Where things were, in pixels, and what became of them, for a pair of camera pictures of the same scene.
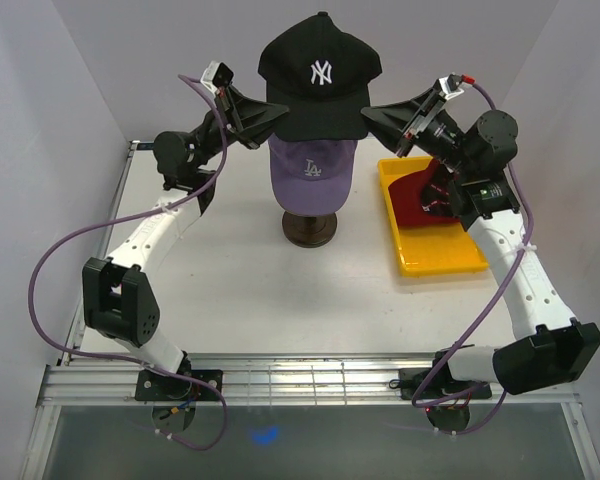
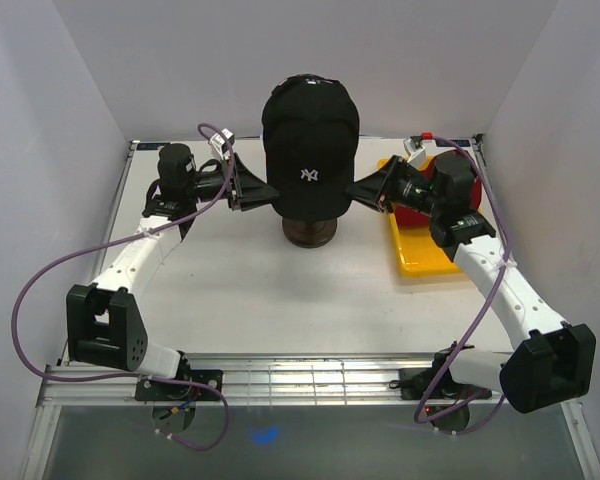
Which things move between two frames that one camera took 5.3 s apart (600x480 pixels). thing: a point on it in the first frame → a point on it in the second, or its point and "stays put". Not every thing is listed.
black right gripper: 391,120 → 378,190
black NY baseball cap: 323,76 → 310,127
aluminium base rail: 264,378 stays put
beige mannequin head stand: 309,231 stays put
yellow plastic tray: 430,249 stays put
